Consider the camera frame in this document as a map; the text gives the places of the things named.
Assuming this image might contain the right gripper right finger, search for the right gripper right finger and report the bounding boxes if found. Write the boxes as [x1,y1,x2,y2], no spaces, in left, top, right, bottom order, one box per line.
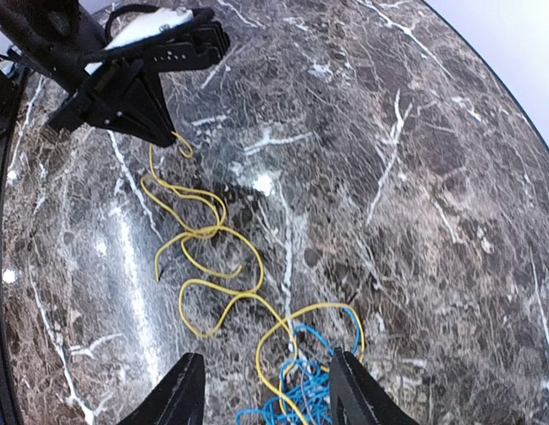
[329,349,418,425]

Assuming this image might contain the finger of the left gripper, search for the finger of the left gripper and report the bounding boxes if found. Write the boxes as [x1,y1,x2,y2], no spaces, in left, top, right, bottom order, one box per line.
[92,108,174,148]
[132,59,175,140]

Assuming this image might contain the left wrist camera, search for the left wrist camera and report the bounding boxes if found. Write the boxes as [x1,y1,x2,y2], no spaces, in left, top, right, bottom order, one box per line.
[81,4,230,74]

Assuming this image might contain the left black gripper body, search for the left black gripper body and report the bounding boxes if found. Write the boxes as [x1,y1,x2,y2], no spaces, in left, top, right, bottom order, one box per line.
[47,57,145,134]

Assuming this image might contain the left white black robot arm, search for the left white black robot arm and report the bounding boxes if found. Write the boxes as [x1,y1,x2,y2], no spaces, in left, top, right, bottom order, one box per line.
[0,1,174,147]

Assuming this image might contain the blue cable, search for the blue cable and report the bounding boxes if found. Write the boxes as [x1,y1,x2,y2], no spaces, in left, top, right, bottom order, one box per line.
[234,305,364,425]

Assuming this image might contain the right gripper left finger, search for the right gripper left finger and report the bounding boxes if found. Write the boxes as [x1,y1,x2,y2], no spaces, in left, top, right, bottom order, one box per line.
[119,352,205,425]

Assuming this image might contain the yellow cable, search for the yellow cable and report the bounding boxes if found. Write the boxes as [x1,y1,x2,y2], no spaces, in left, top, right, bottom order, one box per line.
[140,131,367,425]

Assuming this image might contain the black front rail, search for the black front rail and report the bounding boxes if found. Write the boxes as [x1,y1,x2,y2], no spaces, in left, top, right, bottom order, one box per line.
[0,67,30,424]

